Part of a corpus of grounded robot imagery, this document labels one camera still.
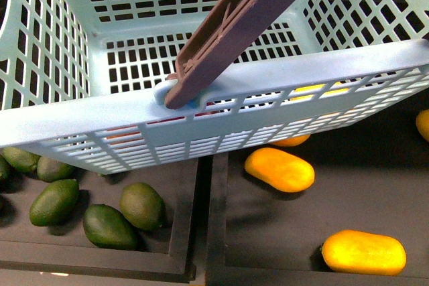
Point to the light blue plastic basket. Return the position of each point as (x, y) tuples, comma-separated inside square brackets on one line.
[(83, 81)]

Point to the yellow mango upright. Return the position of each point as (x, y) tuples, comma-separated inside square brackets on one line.
[(353, 251)]

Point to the black fruit display shelf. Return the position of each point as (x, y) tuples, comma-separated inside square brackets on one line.
[(230, 228)]

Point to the green avocado dark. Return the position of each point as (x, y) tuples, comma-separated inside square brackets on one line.
[(106, 227)]

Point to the orange yellow mango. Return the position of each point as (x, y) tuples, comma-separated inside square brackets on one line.
[(281, 170)]

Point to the green avocado left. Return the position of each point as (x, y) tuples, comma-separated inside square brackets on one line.
[(55, 203)]

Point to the brown basket handle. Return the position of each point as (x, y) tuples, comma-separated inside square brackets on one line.
[(229, 28)]

